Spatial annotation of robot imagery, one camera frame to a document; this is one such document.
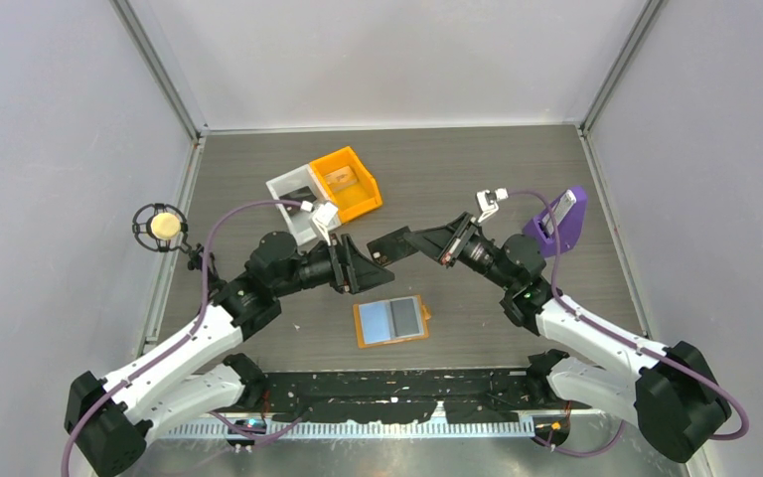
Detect orange plastic bin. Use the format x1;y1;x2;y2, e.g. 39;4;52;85
310;146;383;224

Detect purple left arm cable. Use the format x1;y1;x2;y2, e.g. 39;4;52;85
60;199;314;477

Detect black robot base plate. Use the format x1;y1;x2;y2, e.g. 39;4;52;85
201;367;593;426

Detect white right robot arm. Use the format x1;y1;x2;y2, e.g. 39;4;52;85
403;213;732;463

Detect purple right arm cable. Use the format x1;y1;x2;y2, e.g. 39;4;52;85
506;189;750;459

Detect aluminium front rail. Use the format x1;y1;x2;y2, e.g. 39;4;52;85
162;416;534;440

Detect black card stack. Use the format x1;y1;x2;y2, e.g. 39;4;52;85
280;186;317;203

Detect black credit card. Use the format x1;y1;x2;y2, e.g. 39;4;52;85
389;297;422;338
367;226;417;267

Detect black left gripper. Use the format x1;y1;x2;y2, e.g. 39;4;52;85
272;234;393;298

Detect purple metronome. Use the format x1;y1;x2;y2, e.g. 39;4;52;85
523;186;588;257

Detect orange card holder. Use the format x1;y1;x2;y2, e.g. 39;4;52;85
353;295;431;349

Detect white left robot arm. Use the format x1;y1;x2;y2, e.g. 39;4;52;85
61;232;394;476

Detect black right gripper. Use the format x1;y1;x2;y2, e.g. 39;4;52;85
403;213;517;292

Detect microphone with shock mount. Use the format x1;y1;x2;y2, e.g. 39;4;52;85
131;203;192;253

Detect white plastic bin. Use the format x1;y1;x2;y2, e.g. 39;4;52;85
265;164;330;245

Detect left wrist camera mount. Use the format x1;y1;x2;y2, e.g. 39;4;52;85
300;201;340;246

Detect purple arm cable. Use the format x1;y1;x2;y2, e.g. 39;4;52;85
60;199;314;477
506;189;750;459

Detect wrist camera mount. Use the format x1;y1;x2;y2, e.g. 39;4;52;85
476;188;509;225
300;201;340;246

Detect tan card stack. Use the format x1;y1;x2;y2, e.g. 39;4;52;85
324;166;359;194

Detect black microphone tripod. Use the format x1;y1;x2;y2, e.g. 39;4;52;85
185;243;226;294

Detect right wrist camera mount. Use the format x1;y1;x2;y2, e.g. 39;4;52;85
476;188;509;225

